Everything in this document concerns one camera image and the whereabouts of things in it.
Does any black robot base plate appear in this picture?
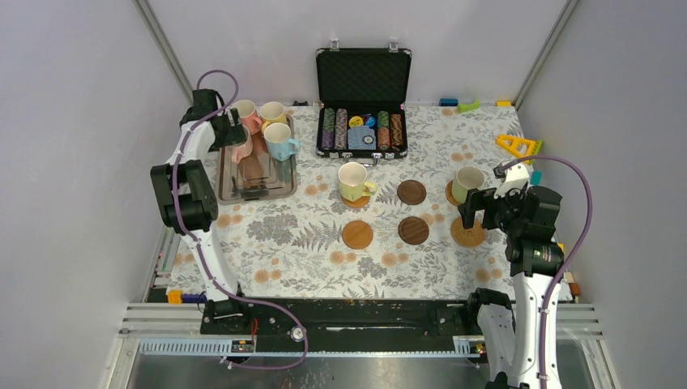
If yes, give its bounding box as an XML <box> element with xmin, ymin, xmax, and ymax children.
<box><xmin>200</xmin><ymin>298</ymin><xmax>482</xmax><ymax>353</ymax></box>

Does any orange wooden coaster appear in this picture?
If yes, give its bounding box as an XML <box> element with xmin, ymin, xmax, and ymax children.
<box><xmin>341</xmin><ymin>196</ymin><xmax>371</xmax><ymax>208</ymax></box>

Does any silver metal tray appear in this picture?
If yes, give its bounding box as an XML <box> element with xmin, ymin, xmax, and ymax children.
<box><xmin>215</xmin><ymin>133</ymin><xmax>297</xmax><ymax>205</ymax></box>

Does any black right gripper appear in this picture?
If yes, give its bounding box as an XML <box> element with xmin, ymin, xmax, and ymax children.
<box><xmin>457</xmin><ymin>184</ymin><xmax>527</xmax><ymax>236</ymax></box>

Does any dark walnut wooden coaster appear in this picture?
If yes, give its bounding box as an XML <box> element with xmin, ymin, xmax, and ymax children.
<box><xmin>397</xmin><ymin>180</ymin><xmax>426</xmax><ymax>205</ymax></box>

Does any green toy block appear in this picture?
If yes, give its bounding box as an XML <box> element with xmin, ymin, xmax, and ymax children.
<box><xmin>458</xmin><ymin>100</ymin><xmax>480</xmax><ymax>113</ymax></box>

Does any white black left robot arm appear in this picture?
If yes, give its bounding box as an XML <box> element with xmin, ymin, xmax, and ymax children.
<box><xmin>150</xmin><ymin>89</ymin><xmax>250</xmax><ymax>303</ymax></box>

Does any pale yellow mug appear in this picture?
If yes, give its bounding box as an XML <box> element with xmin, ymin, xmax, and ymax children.
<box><xmin>338</xmin><ymin>162</ymin><xmax>378</xmax><ymax>203</ymax></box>

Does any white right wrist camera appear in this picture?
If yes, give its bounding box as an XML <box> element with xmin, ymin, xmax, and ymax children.
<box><xmin>493</xmin><ymin>163</ymin><xmax>532</xmax><ymax>199</ymax></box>

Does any brown wooden block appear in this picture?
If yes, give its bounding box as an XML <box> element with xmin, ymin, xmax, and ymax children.
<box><xmin>565</xmin><ymin>272</ymin><xmax>581</xmax><ymax>299</ymax></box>

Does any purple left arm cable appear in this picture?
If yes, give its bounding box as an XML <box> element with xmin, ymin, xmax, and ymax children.
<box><xmin>170</xmin><ymin>70</ymin><xmax>309</xmax><ymax>373</ymax></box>

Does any pink mug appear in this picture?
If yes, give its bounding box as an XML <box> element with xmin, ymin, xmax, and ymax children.
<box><xmin>231</xmin><ymin>100</ymin><xmax>262</xmax><ymax>135</ymax></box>

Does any light green mug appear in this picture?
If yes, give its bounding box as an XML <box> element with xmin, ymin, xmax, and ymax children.
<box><xmin>450</xmin><ymin>166</ymin><xmax>485</xmax><ymax>203</ymax></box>

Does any floral table mat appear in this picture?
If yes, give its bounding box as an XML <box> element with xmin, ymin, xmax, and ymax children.
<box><xmin>218</xmin><ymin>106</ymin><xmax>523</xmax><ymax>300</ymax></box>

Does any black poker chip case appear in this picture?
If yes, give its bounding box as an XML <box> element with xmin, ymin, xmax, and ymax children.
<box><xmin>315</xmin><ymin>40</ymin><xmax>412</xmax><ymax>163</ymax></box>

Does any teal toy block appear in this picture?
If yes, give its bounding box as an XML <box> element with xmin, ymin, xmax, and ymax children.
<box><xmin>530</xmin><ymin>170</ymin><xmax>543</xmax><ymax>186</ymax></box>

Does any yellow triangle toy block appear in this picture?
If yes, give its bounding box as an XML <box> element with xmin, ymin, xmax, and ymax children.
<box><xmin>495</xmin><ymin>135</ymin><xmax>544</xmax><ymax>158</ymax></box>

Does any woven cork coaster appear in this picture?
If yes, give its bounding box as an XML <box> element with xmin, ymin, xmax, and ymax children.
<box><xmin>450</xmin><ymin>217</ymin><xmax>486</xmax><ymax>247</ymax></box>

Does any woven rattan coaster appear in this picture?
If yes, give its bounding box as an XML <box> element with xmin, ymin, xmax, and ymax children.
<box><xmin>445</xmin><ymin>181</ymin><xmax>460</xmax><ymax>206</ymax></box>

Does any dark blue toy block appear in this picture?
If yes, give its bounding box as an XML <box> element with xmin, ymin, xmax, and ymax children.
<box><xmin>181</xmin><ymin>293</ymin><xmax>207</xmax><ymax>304</ymax></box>

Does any orange toy block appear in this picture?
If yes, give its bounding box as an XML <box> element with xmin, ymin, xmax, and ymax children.
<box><xmin>166</xmin><ymin>289</ymin><xmax>183</xmax><ymax>305</ymax></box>

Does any light brown wooden coaster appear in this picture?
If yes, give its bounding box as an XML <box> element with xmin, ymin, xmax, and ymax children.
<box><xmin>341</xmin><ymin>220</ymin><xmax>373</xmax><ymax>250</ymax></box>

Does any dark brown wooden coaster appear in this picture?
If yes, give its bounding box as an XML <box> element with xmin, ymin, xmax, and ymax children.
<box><xmin>398</xmin><ymin>216</ymin><xmax>429</xmax><ymax>245</ymax></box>

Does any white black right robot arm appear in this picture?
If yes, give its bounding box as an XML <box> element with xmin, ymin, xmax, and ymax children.
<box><xmin>459</xmin><ymin>186</ymin><xmax>564</xmax><ymax>388</ymax></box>

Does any light blue mug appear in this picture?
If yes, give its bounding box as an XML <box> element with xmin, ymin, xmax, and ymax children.
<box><xmin>263</xmin><ymin>123</ymin><xmax>301</xmax><ymax>161</ymax></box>

